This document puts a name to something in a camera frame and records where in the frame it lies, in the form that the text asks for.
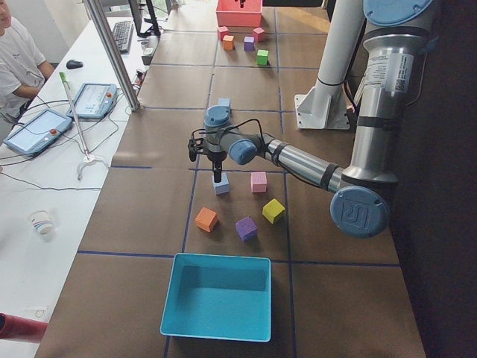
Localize purple foam block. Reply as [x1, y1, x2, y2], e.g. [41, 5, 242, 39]
[243, 36, 255, 52]
[235, 216, 258, 242]

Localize orange foam block left side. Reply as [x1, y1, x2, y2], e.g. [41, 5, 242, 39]
[195, 207, 218, 233]

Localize black keyboard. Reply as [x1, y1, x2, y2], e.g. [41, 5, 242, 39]
[112, 20, 133, 54]

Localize crimson foam block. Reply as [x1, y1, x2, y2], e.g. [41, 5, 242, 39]
[252, 27, 266, 43]

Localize red foam block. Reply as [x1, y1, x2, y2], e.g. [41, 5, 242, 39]
[217, 26, 230, 41]

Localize light blue block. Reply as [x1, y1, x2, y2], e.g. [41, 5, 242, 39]
[217, 98, 231, 111]
[212, 172, 230, 195]

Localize red plastic bin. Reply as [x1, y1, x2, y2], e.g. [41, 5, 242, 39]
[216, 0, 262, 27]

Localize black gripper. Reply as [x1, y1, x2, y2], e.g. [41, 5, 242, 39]
[207, 151, 226, 183]

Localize red cylinder object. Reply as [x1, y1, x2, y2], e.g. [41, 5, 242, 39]
[0, 313, 48, 343]

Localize black monitor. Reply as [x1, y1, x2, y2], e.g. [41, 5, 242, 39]
[128, 0, 161, 38]

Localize reacher grabber stick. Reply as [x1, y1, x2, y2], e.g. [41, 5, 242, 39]
[59, 72, 109, 180]

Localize paper cup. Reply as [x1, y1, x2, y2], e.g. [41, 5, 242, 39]
[28, 210, 54, 235]

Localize green foam block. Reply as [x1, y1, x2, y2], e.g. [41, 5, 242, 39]
[256, 49, 269, 66]

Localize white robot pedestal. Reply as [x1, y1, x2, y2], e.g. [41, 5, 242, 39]
[294, 0, 364, 130]

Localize purple foam block left side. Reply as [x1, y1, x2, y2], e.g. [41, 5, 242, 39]
[235, 216, 258, 242]

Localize aluminium frame post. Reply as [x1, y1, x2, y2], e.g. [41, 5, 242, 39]
[84, 0, 140, 112]

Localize person in white shirt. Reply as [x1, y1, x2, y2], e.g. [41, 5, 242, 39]
[1, 1, 54, 125]

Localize teach pendant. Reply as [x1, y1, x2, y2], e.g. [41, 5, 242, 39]
[73, 83, 118, 122]
[3, 109, 72, 156]

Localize far teach pendant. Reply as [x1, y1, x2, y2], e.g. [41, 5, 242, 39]
[73, 83, 118, 122]

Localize teal plastic bin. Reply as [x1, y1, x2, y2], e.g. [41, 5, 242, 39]
[159, 253, 272, 342]

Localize pink foam block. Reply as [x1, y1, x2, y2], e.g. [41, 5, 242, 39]
[250, 172, 268, 193]

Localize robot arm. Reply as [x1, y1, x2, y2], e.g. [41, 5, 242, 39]
[188, 1, 441, 238]

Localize orange foam block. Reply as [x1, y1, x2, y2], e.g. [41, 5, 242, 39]
[195, 207, 218, 233]
[222, 35, 235, 51]

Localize orange foam block right side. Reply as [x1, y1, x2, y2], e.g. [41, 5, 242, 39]
[222, 35, 235, 51]

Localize yellow foam block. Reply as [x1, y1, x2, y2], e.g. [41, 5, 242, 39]
[262, 198, 285, 224]

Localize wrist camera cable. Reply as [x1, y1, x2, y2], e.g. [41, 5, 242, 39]
[190, 118, 321, 186]

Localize purple foam block right side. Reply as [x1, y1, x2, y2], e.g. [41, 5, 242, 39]
[243, 36, 255, 52]

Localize black computer mouse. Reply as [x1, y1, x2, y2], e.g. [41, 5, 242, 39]
[66, 60, 83, 69]

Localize near teach pendant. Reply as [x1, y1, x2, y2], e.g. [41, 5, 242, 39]
[3, 109, 72, 156]

